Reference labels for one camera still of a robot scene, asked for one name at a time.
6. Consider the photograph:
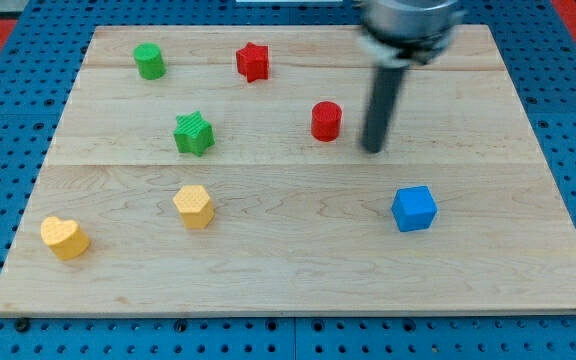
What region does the red cylinder block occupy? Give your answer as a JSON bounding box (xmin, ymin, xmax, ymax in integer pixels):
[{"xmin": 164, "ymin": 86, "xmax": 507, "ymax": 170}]
[{"xmin": 311, "ymin": 101, "xmax": 342, "ymax": 142}]

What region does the light wooden board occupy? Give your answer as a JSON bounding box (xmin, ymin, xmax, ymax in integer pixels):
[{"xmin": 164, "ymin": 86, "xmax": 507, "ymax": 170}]
[{"xmin": 0, "ymin": 25, "xmax": 576, "ymax": 318}]

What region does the yellow hexagon block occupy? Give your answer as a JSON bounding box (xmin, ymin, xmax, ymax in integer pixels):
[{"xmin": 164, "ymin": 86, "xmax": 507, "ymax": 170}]
[{"xmin": 173, "ymin": 185, "xmax": 215, "ymax": 229}]

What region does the green star block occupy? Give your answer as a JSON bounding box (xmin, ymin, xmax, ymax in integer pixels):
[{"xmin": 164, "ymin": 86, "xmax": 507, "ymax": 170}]
[{"xmin": 173, "ymin": 111, "xmax": 215, "ymax": 157}]

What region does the red star block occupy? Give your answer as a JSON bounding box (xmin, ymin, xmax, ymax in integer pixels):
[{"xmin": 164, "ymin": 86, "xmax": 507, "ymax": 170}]
[{"xmin": 236, "ymin": 42, "xmax": 270, "ymax": 83}]

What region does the blue cube block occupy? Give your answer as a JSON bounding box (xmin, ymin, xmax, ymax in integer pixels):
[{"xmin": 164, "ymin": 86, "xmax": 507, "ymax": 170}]
[{"xmin": 391, "ymin": 186, "xmax": 438, "ymax": 232}]

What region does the black cylindrical pointer rod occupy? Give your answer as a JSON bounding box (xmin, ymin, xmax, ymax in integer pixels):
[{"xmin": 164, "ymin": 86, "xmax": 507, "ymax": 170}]
[{"xmin": 360, "ymin": 67, "xmax": 408, "ymax": 153}]

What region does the green cylinder block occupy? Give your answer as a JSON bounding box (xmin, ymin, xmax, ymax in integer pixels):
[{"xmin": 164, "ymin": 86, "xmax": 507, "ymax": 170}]
[{"xmin": 133, "ymin": 43, "xmax": 166, "ymax": 80}]

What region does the yellow heart block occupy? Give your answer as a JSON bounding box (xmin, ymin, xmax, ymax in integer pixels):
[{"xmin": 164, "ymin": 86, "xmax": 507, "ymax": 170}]
[{"xmin": 40, "ymin": 216, "xmax": 91, "ymax": 261}]

